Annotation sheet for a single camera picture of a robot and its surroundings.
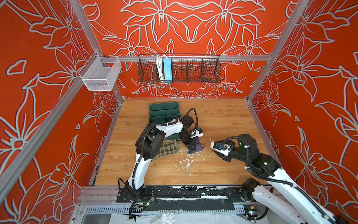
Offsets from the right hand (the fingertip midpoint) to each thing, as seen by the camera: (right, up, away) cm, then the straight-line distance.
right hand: (213, 143), depth 72 cm
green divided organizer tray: (-31, +16, +32) cm, 47 cm away
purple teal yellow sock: (-5, -6, +14) cm, 16 cm away
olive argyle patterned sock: (-25, -7, +18) cm, 31 cm away
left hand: (-8, -7, +18) cm, 21 cm away
